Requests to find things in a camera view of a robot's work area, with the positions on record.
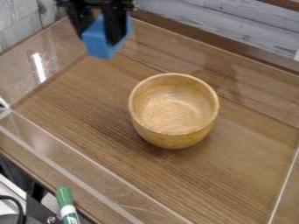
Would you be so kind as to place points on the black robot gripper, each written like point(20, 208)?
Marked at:
point(113, 13)

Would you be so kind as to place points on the blue rectangular block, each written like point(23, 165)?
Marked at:
point(95, 40)

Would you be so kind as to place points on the brown wooden bowl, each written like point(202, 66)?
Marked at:
point(174, 108)

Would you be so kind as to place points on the green white marker pen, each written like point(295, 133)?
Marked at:
point(68, 212)

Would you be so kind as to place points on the clear acrylic tray wall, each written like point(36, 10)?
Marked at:
point(105, 198)

